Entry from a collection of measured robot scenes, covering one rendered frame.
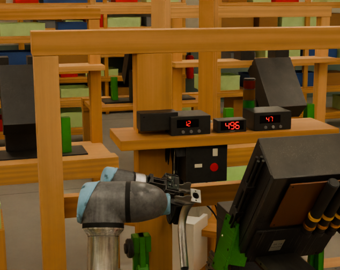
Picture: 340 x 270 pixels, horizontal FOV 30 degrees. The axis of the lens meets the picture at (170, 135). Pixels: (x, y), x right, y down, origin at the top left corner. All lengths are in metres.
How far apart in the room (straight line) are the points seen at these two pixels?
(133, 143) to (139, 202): 0.65
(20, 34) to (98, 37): 6.55
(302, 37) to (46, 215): 1.24
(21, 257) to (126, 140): 3.15
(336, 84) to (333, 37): 7.88
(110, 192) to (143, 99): 0.79
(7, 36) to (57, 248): 6.53
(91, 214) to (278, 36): 1.22
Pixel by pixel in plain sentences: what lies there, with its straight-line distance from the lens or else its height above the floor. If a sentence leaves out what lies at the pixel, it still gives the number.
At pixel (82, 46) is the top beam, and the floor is 1.88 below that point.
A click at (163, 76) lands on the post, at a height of 1.76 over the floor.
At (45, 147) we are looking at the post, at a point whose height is 1.51.
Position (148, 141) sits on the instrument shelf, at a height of 1.53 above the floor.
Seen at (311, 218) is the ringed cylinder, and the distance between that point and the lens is 2.17.
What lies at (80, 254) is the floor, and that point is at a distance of 5.35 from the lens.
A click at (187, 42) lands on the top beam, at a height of 1.89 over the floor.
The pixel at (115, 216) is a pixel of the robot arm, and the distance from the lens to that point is 1.74.
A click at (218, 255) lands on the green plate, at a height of 1.13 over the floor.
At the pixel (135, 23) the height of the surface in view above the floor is 1.64.
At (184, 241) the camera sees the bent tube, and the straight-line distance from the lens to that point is 2.37.
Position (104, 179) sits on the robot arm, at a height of 1.45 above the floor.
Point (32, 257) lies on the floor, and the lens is 5.37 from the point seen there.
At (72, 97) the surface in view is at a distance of 9.11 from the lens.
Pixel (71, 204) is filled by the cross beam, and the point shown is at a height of 1.24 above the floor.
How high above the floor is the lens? 2.05
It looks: 12 degrees down
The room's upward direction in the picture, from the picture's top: straight up
